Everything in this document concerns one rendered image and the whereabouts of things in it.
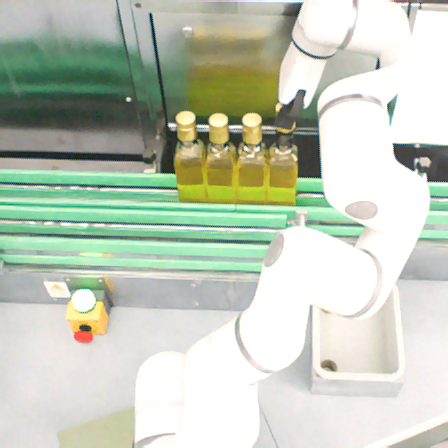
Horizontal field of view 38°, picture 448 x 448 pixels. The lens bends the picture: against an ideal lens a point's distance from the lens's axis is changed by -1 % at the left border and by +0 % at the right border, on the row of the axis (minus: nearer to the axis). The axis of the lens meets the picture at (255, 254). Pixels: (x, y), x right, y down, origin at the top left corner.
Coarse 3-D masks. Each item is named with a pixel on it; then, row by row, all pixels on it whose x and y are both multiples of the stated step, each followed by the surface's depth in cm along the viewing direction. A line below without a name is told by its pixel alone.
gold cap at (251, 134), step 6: (252, 114) 116; (246, 120) 115; (252, 120) 115; (258, 120) 115; (246, 126) 115; (252, 126) 114; (258, 126) 115; (246, 132) 116; (252, 132) 115; (258, 132) 116; (246, 138) 117; (252, 138) 117; (258, 138) 117
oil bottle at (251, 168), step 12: (240, 144) 122; (264, 144) 122; (240, 156) 121; (252, 156) 120; (264, 156) 121; (240, 168) 122; (252, 168) 122; (264, 168) 122; (240, 180) 125; (252, 180) 124; (264, 180) 124; (240, 192) 127; (252, 192) 127; (264, 192) 127; (252, 204) 130; (264, 204) 131
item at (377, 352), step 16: (384, 304) 138; (320, 320) 137; (336, 320) 137; (352, 320) 137; (368, 320) 137; (384, 320) 137; (400, 320) 129; (320, 336) 135; (336, 336) 135; (352, 336) 135; (368, 336) 135; (384, 336) 135; (400, 336) 127; (320, 352) 133; (336, 352) 133; (352, 352) 133; (368, 352) 133; (384, 352) 133; (400, 352) 125; (320, 368) 123; (352, 368) 131; (368, 368) 131; (384, 368) 131; (400, 368) 123
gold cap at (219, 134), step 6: (216, 114) 116; (222, 114) 116; (210, 120) 115; (216, 120) 115; (222, 120) 115; (210, 126) 115; (216, 126) 114; (222, 126) 114; (210, 132) 116; (216, 132) 115; (222, 132) 116; (228, 132) 117; (210, 138) 118; (216, 138) 117; (222, 138) 117; (228, 138) 118
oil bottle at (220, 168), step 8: (232, 144) 122; (208, 152) 121; (224, 152) 120; (232, 152) 121; (208, 160) 120; (216, 160) 120; (224, 160) 120; (232, 160) 121; (208, 168) 122; (216, 168) 121; (224, 168) 121; (232, 168) 121; (208, 176) 123; (216, 176) 123; (224, 176) 123; (232, 176) 123; (208, 184) 125; (216, 184) 125; (224, 184) 125; (232, 184) 125; (208, 192) 128; (216, 192) 127; (224, 192) 127; (232, 192) 127; (208, 200) 130; (216, 200) 129; (224, 200) 129; (232, 200) 129
